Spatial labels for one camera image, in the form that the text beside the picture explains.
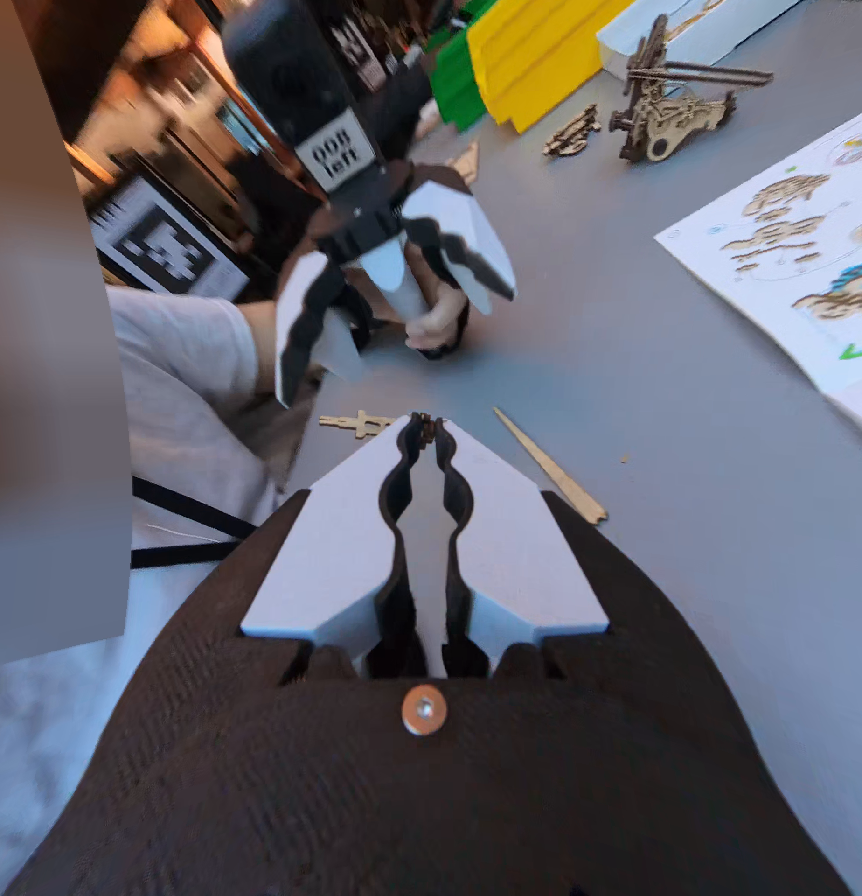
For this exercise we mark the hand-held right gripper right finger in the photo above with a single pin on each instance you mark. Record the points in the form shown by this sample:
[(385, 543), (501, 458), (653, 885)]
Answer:
[(529, 567)]

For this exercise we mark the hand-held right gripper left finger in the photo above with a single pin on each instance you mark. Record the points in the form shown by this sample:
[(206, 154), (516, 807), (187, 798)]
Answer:
[(319, 567)]

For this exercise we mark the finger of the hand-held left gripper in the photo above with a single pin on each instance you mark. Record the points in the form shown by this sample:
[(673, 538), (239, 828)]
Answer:
[(473, 238), (294, 308)]

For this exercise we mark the small wooden model part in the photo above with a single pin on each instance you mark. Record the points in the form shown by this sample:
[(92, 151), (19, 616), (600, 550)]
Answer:
[(361, 423)]

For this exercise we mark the person's left forearm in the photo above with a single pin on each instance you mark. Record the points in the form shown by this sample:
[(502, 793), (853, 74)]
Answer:
[(259, 339)]

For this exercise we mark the person's left hand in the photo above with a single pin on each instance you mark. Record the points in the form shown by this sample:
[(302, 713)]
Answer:
[(438, 322)]

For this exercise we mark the laser-cut wooden part sheet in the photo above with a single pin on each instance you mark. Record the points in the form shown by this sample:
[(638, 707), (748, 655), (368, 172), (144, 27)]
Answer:
[(467, 162)]

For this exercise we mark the thin wooden stick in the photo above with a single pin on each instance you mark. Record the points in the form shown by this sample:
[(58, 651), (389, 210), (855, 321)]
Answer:
[(550, 469)]

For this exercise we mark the person's white shirt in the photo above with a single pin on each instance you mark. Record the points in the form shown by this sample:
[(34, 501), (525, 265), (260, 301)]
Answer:
[(186, 392)]

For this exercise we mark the black and white marker sign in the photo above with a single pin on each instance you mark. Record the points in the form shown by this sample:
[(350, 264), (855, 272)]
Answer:
[(165, 245)]

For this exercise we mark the small wooden gear cluster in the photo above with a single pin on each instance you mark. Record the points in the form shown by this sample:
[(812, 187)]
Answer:
[(574, 133)]

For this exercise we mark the green plastic bin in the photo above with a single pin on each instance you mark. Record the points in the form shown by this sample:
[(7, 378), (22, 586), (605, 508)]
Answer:
[(459, 84)]

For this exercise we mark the yellow plastic bin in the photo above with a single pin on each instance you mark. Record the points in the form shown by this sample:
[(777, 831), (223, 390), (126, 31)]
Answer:
[(536, 56)]

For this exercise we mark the wooden gear model assembly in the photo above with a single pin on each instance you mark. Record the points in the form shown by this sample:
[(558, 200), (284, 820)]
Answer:
[(662, 119)]

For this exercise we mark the white cardboard tray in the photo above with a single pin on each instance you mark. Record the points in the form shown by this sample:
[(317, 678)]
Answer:
[(718, 38)]

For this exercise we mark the model instruction booklet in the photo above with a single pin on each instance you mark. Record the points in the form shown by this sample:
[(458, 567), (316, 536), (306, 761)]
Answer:
[(788, 266)]

